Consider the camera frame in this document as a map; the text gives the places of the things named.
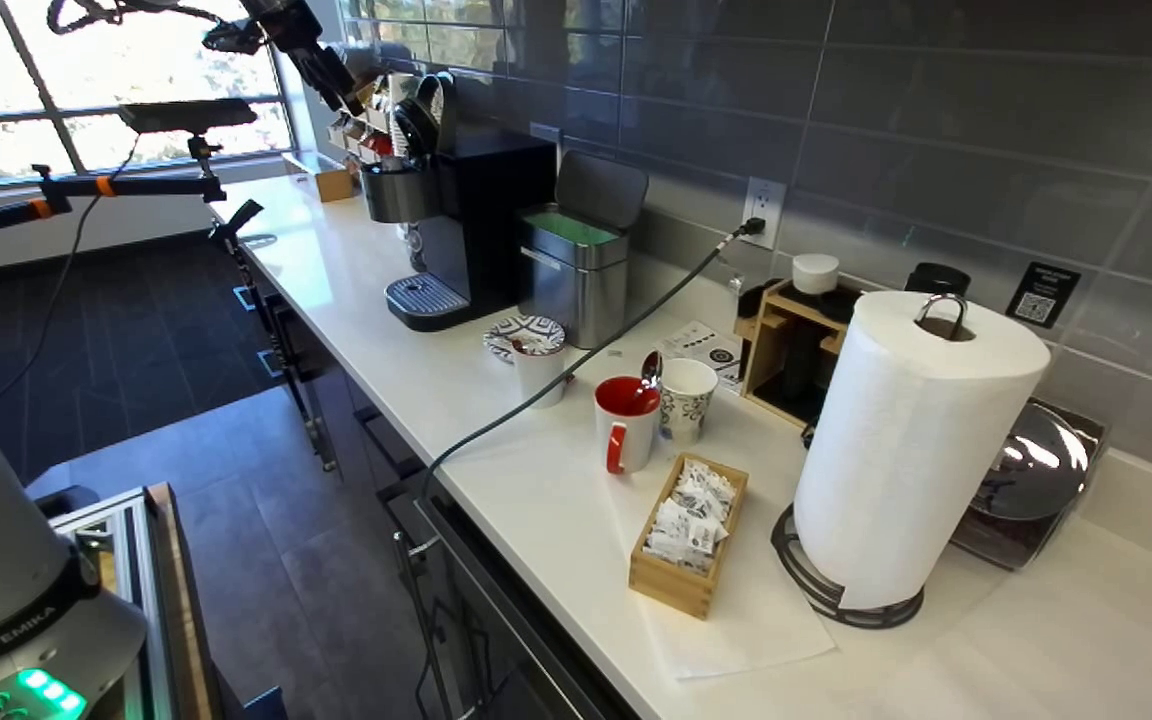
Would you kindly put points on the blue patterned paper plate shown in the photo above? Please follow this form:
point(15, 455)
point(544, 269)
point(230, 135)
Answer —
point(525, 338)

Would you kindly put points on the black camera on tripod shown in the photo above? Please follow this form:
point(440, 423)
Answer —
point(193, 116)

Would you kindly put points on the small white cup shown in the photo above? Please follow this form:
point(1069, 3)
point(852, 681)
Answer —
point(812, 272)

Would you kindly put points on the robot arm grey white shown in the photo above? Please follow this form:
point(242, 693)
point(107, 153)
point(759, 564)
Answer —
point(99, 55)

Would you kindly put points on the white wall outlet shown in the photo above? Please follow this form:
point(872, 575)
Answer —
point(761, 211)

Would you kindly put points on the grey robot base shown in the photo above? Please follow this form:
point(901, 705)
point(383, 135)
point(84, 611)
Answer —
point(61, 633)

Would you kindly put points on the black wall sign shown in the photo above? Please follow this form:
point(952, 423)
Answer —
point(1042, 295)

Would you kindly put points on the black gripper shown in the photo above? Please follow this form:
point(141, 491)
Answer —
point(299, 35)

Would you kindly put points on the small wooden box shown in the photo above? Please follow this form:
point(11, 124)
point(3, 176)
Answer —
point(338, 184)

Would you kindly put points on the red and white mug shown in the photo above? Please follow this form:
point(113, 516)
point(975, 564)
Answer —
point(624, 416)

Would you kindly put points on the white paper cup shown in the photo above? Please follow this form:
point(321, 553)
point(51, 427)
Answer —
point(689, 389)

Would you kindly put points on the aluminium frame cart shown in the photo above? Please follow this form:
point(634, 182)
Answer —
point(141, 553)

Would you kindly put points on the wooden box of sugar packets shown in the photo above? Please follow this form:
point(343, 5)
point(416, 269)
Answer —
point(685, 537)

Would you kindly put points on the black coffee maker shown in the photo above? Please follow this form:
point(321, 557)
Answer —
point(466, 252)

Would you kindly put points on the black paper towel holder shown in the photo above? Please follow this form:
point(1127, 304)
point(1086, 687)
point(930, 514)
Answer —
point(880, 491)

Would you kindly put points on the wooden condiment organizer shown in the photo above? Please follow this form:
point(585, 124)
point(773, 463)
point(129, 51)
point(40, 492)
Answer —
point(789, 346)

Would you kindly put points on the black orange boom rod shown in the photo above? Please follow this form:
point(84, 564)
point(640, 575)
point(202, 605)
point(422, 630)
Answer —
point(58, 195)

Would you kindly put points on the metal spoon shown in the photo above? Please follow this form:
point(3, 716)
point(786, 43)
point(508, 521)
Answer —
point(648, 369)

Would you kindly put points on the white paper towel roll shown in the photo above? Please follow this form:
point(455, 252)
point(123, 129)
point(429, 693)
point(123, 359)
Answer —
point(997, 369)

